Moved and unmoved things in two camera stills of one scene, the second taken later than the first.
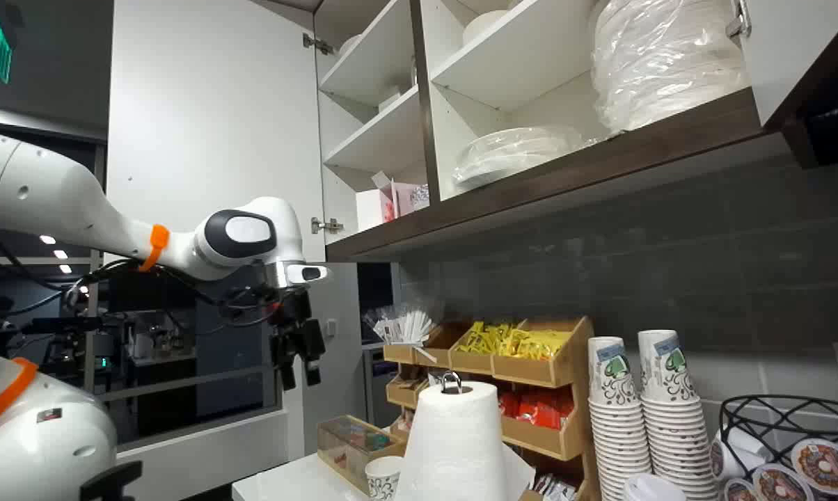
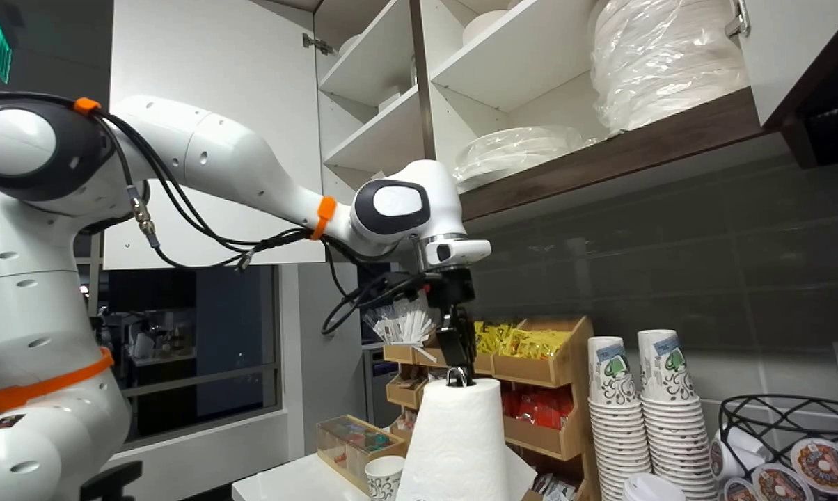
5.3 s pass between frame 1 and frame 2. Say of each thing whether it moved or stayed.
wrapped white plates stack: stayed
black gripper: moved
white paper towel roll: stayed
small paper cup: stayed
